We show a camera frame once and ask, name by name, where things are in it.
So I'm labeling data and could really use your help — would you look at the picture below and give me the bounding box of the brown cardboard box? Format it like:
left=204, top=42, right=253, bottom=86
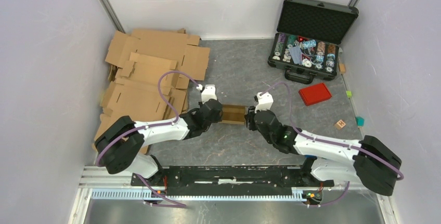
left=220, top=104, right=247, bottom=125

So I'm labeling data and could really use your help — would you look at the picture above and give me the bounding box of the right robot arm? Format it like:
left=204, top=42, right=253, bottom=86
left=244, top=108, right=403, bottom=196

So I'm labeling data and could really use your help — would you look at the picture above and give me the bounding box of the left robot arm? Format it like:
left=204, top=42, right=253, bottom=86
left=94, top=99, right=223, bottom=186

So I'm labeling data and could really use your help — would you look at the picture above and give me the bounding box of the red flat box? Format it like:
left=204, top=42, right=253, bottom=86
left=299, top=83, right=332, bottom=106

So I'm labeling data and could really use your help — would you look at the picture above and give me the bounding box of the wooden letter cube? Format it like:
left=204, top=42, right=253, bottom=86
left=334, top=120, right=346, bottom=130

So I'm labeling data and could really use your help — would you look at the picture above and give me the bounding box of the black poker chip case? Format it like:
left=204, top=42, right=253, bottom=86
left=267, top=0, right=359, bottom=84

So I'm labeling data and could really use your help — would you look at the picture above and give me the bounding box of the teal cube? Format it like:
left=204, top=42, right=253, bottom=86
left=355, top=116, right=365, bottom=127

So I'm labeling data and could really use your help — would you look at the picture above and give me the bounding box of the small orange wooden block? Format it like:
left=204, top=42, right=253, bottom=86
left=339, top=63, right=346, bottom=74

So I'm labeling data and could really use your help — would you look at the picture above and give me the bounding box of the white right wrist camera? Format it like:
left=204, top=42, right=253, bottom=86
left=255, top=92, right=274, bottom=113

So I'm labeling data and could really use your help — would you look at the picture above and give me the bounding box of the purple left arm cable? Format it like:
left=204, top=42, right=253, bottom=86
left=95, top=70, right=202, bottom=209

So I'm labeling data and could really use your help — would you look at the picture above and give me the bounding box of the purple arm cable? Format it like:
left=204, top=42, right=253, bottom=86
left=95, top=70, right=202, bottom=209
left=260, top=81, right=405, bottom=207

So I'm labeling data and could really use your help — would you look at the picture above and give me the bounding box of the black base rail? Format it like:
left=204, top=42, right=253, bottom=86
left=147, top=165, right=334, bottom=196

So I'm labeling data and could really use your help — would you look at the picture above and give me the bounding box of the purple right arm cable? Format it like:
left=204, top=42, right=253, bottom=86
left=260, top=81, right=405, bottom=207

